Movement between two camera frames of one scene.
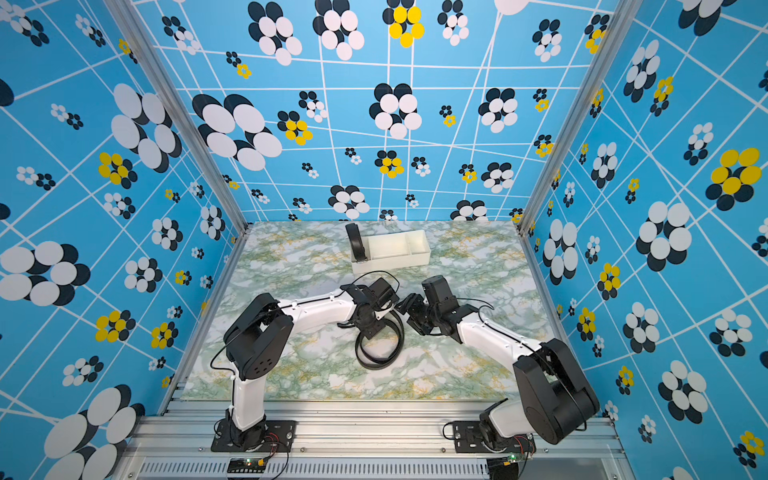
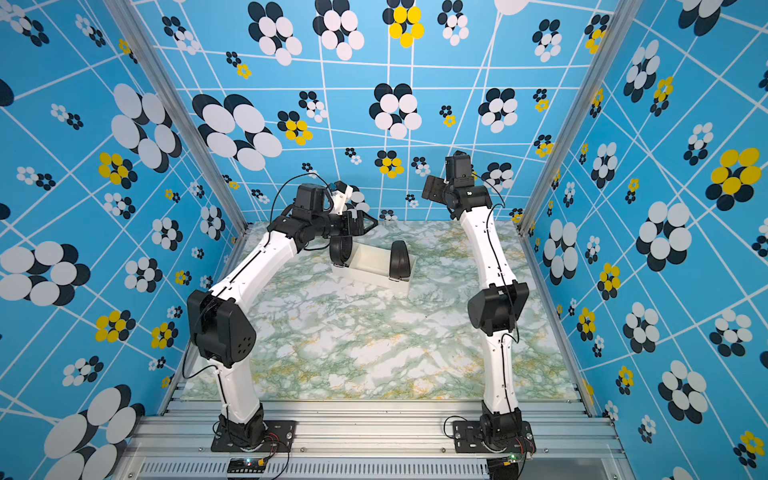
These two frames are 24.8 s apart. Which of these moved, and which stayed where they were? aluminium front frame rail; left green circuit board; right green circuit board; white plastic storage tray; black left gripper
Moved: black left gripper; white plastic storage tray
Stayed: right green circuit board; aluminium front frame rail; left green circuit board
